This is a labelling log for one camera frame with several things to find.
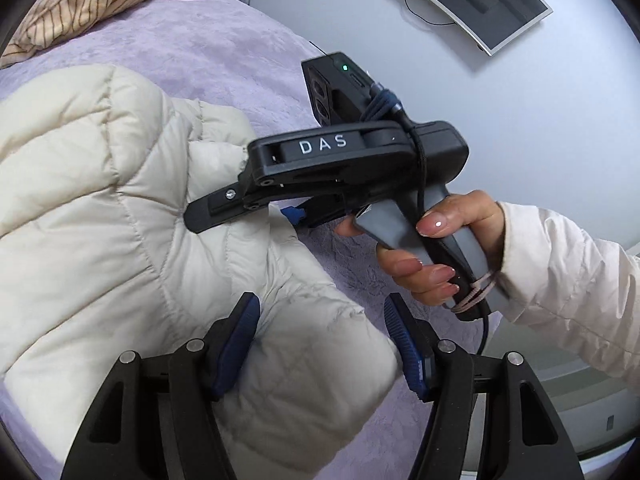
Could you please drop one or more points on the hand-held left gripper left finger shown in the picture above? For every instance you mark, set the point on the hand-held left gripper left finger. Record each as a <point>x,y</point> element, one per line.
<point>235,355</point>

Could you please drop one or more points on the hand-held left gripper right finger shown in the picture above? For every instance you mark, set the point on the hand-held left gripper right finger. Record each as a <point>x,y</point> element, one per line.
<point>407,355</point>

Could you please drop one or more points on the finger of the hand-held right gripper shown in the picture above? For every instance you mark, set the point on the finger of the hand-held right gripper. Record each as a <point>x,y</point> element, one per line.
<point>320,212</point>
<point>220,205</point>

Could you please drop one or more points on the cream quilted puffer jacket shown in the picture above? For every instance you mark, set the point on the cream quilted puffer jacket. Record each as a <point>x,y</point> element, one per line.
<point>100,210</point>

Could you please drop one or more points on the person's right hand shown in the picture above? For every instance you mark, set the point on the person's right hand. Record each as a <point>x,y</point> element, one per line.
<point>450,215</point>

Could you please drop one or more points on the purple bedspread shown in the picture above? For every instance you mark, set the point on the purple bedspread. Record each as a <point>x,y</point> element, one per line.
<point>200,45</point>

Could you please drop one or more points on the white framed screen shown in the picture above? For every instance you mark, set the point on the white framed screen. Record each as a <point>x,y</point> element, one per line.
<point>480,5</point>

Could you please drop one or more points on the beige striped garment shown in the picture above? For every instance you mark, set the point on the beige striped garment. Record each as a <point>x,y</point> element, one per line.
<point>75,5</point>

